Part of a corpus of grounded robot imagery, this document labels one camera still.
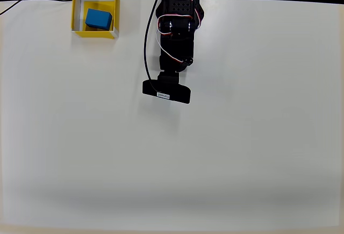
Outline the black webcam with white label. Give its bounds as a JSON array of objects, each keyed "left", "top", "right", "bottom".
[{"left": 141, "top": 71, "right": 192, "bottom": 105}]

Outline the thin black cable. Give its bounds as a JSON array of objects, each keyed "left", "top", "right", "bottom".
[{"left": 0, "top": 0, "right": 74, "bottom": 16}]

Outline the black webcam cable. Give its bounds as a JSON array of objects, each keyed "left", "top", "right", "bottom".
[{"left": 144, "top": 0, "right": 160, "bottom": 94}]

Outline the blue block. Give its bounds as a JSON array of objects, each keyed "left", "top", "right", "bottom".
[{"left": 84, "top": 8, "right": 113, "bottom": 32}]

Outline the yellow open box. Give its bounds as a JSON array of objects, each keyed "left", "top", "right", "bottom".
[{"left": 70, "top": 0, "right": 120, "bottom": 40}]

